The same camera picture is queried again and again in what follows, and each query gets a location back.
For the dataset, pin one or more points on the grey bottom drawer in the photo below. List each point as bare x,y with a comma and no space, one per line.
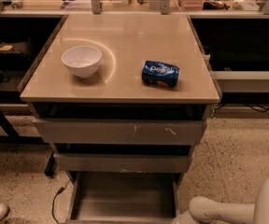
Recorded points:
123,198

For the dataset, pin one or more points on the grey drawer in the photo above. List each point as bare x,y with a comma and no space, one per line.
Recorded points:
123,158
123,198
120,124

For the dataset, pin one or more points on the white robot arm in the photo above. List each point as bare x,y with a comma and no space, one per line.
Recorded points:
205,211

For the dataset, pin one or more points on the grey middle drawer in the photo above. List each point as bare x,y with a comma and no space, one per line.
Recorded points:
123,158

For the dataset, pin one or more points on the grey drawer cabinet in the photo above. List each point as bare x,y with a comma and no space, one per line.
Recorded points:
126,42

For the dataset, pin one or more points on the grey top drawer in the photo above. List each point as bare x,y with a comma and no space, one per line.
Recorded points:
120,124

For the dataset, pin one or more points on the crushed blue Pepsi can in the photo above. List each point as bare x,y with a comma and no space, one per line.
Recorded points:
160,74

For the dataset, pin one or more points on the white ceramic bowl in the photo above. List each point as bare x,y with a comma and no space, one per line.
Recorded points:
82,61

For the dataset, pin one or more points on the black table leg frame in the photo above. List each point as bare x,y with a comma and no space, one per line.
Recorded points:
19,108

